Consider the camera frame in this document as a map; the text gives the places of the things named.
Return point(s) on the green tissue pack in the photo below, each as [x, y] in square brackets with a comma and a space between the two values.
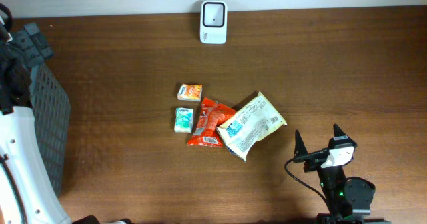
[183, 120]

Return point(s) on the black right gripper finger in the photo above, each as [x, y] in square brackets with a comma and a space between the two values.
[337, 131]
[300, 148]

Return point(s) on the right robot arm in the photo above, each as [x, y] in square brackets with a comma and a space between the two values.
[347, 199]

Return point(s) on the red snack bag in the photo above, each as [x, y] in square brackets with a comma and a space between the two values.
[212, 114]

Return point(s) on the cream snack bag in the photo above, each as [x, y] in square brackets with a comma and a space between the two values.
[252, 123]

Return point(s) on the white barcode scanner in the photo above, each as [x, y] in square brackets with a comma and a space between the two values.
[213, 22]

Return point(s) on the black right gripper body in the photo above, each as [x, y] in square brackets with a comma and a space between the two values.
[329, 177]

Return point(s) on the grey plastic mesh basket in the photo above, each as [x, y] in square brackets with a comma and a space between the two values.
[51, 109]

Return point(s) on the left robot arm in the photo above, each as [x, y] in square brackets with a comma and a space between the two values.
[27, 195]

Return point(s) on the orange tissue pack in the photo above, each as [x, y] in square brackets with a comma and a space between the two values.
[190, 92]

